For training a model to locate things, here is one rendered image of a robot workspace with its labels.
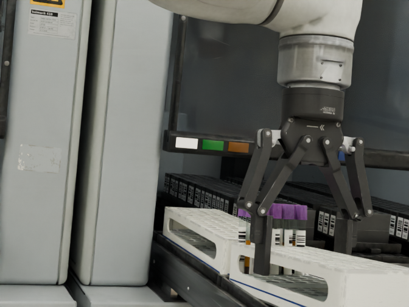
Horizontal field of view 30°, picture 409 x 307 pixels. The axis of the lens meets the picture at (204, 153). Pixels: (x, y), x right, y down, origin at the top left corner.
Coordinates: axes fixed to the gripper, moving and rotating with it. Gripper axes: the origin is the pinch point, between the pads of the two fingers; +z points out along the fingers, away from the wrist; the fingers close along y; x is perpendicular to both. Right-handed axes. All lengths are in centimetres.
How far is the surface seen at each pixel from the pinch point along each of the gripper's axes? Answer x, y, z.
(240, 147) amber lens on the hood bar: 33.9, 4.8, -14.3
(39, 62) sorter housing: 36, -28, -25
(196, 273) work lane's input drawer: 19.2, -6.7, 4.6
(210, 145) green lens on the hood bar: 33.9, -0.5, -14.2
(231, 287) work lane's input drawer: 8.2, -5.7, 4.9
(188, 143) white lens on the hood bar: 33.9, -4.3, -14.3
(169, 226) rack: 41.4, -4.2, -0.4
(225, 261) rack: 13.6, -4.6, 2.2
